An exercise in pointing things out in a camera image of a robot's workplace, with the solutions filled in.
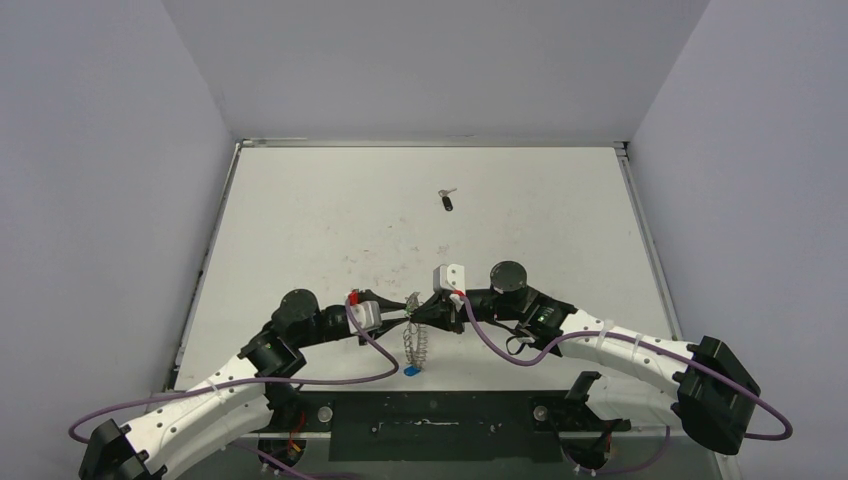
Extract metal keyring chain loop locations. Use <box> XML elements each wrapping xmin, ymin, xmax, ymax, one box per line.
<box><xmin>401</xmin><ymin>291</ymin><xmax>431</xmax><ymax>370</ymax></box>

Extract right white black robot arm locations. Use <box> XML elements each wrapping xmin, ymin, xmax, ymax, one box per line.
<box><xmin>411</xmin><ymin>261</ymin><xmax>761</xmax><ymax>455</ymax></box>

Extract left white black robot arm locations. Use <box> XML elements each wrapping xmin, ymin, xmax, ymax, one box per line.
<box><xmin>79</xmin><ymin>289</ymin><xmax>406</xmax><ymax>479</ymax></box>

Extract far key with black tag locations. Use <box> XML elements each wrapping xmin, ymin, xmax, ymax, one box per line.
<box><xmin>438</xmin><ymin>188</ymin><xmax>456</xmax><ymax>212</ymax></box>

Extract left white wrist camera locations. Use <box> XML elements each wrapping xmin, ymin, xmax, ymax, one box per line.
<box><xmin>345</xmin><ymin>290</ymin><xmax>383</xmax><ymax>335</ymax></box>

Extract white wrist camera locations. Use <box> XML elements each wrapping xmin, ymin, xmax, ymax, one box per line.
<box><xmin>345</xmin><ymin>290</ymin><xmax>383</xmax><ymax>335</ymax></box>
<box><xmin>433</xmin><ymin>264</ymin><xmax>466</xmax><ymax>310</ymax></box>

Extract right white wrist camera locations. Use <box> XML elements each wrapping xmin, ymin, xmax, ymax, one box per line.
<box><xmin>433</xmin><ymin>264</ymin><xmax>466</xmax><ymax>310</ymax></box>

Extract aluminium frame rail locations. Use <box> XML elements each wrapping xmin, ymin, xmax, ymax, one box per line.
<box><xmin>137</xmin><ymin>390</ymin><xmax>735</xmax><ymax>440</ymax></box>

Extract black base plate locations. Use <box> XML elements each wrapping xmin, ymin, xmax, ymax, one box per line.
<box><xmin>258</xmin><ymin>390</ymin><xmax>631</xmax><ymax>463</ymax></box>

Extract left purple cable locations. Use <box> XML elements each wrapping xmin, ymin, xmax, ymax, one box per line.
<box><xmin>67</xmin><ymin>298</ymin><xmax>401</xmax><ymax>480</ymax></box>

